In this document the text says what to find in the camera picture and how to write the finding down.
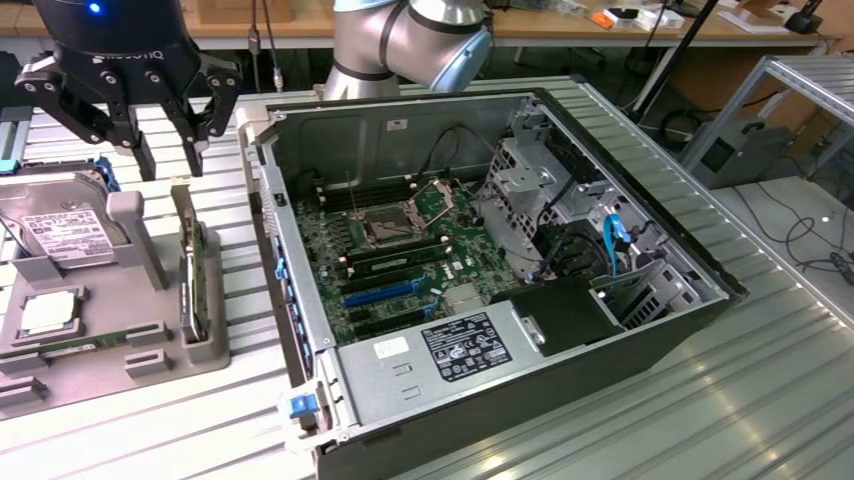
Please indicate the blue disk bracket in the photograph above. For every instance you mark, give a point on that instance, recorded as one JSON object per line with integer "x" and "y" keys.
{"x": 106, "y": 172}

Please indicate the green graphics card with bracket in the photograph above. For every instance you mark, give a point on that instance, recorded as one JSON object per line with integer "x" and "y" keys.
{"x": 193, "y": 280}

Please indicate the thin metal locking lever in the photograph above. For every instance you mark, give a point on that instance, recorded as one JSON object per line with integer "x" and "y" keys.
{"x": 351, "y": 195}

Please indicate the metal socket cover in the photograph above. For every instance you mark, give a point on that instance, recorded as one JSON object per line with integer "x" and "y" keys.
{"x": 433, "y": 200}

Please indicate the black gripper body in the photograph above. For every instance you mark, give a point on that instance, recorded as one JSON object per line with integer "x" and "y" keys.
{"x": 120, "y": 50}

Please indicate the green loose RAM stick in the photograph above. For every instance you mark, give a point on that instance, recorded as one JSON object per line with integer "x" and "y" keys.
{"x": 86, "y": 345}

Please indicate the blue case latch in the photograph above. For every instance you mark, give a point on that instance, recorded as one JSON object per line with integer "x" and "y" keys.
{"x": 301, "y": 406}

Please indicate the blue expansion slot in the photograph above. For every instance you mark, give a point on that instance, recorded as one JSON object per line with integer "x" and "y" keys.
{"x": 383, "y": 295}

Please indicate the white paper sheets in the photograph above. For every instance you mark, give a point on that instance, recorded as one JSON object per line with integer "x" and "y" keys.
{"x": 734, "y": 21}

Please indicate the silver slanted disk bay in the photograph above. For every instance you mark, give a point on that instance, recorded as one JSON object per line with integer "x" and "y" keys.
{"x": 667, "y": 295}

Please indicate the aluminium profile frame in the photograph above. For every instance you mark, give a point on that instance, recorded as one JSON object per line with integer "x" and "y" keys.
{"x": 800, "y": 75}

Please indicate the black expansion slot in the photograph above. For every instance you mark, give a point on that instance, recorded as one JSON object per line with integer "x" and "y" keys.
{"x": 389, "y": 316}
{"x": 389, "y": 327}
{"x": 383, "y": 284}

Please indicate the silver chipset heatsink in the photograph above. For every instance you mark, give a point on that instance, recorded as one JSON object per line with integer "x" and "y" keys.
{"x": 463, "y": 297}

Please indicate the wooden desk with white frame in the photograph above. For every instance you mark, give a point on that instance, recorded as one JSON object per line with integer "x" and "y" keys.
{"x": 567, "y": 27}

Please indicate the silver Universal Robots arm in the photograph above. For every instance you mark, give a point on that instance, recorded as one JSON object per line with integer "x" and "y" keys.
{"x": 373, "y": 40}

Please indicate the light wooden box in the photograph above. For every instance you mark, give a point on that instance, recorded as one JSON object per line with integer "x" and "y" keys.
{"x": 233, "y": 11}

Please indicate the black webcam device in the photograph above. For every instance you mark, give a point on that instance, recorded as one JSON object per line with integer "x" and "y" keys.
{"x": 803, "y": 20}

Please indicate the silver power supply unit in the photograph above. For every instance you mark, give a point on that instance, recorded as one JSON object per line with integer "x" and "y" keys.
{"x": 373, "y": 385}

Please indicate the black and white box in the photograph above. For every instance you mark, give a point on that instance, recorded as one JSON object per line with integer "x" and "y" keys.
{"x": 629, "y": 19}

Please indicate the white case sticker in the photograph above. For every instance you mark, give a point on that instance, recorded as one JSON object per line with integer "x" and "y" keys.
{"x": 396, "y": 123}

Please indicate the silver perforated disk bay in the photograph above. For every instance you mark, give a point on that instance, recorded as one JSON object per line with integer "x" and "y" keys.
{"x": 520, "y": 175}

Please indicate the small orange box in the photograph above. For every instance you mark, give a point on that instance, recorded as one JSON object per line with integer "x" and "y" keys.
{"x": 603, "y": 19}

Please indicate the installed black RAM stick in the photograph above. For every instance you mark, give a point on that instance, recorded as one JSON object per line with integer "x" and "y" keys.
{"x": 400, "y": 262}

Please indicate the black RAM slot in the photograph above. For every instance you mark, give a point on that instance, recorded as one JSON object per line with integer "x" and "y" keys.
{"x": 367, "y": 190}
{"x": 367, "y": 202}
{"x": 367, "y": 196}
{"x": 387, "y": 251}

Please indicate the green motherboard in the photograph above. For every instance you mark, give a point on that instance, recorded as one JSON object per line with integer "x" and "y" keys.
{"x": 467, "y": 240}

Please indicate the open black PC case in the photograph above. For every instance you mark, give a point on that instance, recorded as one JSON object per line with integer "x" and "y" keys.
{"x": 533, "y": 425}

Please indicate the grey plastic parts rack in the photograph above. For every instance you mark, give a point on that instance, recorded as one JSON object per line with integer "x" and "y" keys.
{"x": 120, "y": 310}

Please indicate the silver hard disk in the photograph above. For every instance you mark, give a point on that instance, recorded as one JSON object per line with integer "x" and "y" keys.
{"x": 60, "y": 235}

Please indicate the black tripod pole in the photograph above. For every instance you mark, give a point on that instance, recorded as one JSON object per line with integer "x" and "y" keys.
{"x": 673, "y": 55}

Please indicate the grey aluminium profile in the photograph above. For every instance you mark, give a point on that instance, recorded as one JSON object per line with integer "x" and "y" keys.
{"x": 9, "y": 145}

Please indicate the small white box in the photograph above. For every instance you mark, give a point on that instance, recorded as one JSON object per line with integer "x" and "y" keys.
{"x": 669, "y": 20}

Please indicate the silver CPU chip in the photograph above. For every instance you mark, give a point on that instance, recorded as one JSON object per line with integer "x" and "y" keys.
{"x": 46, "y": 312}

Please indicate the grey metal box unit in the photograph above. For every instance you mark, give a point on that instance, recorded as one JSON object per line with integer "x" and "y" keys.
{"x": 740, "y": 155}

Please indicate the brown cardboard box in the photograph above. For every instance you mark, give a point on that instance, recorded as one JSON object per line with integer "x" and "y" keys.
{"x": 760, "y": 10}

